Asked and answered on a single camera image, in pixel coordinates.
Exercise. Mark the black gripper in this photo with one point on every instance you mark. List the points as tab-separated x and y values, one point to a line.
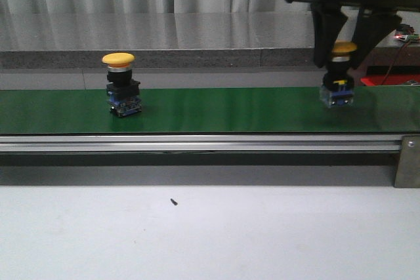
373	24

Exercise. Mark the yellow mushroom push button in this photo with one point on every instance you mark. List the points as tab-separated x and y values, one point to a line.
338	86
122	90

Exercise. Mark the small green circuit board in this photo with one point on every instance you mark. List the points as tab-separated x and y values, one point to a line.
406	33

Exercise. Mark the red plastic tray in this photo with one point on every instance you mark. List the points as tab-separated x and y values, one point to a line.
378	80

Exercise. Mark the green conveyor belt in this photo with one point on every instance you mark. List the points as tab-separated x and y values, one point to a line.
284	109

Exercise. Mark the grey stone counter shelf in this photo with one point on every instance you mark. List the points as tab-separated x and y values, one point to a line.
162	40

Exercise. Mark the steel conveyor support bracket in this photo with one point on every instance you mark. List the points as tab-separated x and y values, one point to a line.
407	173

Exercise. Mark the aluminium conveyor side rail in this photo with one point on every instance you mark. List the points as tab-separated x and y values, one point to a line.
195	142

